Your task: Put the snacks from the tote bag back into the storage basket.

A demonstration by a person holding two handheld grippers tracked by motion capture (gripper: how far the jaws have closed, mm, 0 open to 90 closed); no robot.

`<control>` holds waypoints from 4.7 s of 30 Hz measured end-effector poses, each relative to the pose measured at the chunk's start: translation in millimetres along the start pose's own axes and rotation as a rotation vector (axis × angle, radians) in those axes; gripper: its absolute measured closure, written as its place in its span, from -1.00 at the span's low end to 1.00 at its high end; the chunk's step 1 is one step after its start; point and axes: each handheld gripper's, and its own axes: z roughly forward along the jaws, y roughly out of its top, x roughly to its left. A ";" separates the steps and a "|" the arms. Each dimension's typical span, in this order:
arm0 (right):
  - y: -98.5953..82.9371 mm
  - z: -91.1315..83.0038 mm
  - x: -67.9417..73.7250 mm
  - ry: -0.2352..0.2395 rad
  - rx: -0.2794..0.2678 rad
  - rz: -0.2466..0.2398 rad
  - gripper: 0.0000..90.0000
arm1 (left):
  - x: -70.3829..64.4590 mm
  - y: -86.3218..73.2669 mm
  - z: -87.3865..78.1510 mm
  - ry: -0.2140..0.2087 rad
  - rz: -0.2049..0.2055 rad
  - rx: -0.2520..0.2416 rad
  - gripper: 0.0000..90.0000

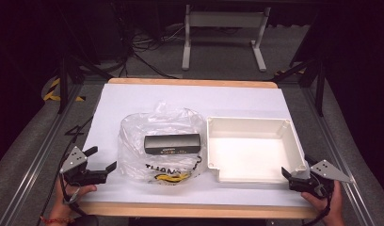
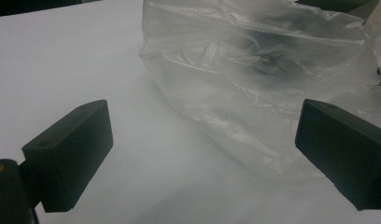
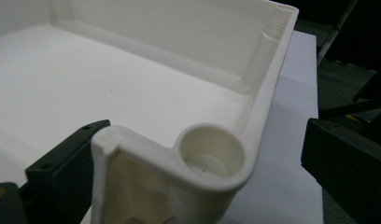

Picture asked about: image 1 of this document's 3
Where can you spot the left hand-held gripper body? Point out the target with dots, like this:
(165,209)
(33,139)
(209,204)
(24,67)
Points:
(80,175)

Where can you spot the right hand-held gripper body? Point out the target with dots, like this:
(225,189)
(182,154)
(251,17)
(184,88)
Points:
(318,182)

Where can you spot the white plastic tray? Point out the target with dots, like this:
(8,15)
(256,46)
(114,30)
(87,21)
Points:
(252,150)

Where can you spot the clear plastic bag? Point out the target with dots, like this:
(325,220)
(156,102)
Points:
(163,163)

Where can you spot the yellow item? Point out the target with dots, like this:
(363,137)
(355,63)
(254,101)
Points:
(172,178)

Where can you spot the black rectangular box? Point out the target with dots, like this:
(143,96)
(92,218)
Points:
(172,143)

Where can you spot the person's left hand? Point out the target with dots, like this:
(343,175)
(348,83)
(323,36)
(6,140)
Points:
(69,201)

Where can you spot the person's right hand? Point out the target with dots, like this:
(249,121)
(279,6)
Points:
(328,208)

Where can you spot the yellow black floor tape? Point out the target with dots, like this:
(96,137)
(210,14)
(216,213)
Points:
(52,94)

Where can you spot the black tripod stand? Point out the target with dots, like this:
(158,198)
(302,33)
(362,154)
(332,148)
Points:
(320,84)
(64,81)

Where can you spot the white table mat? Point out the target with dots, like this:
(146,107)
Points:
(193,100)

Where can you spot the aluminium rail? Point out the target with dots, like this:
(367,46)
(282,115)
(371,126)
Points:
(39,153)
(337,150)

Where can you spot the white metal stand frame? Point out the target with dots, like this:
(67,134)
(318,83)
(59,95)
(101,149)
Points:
(188,40)

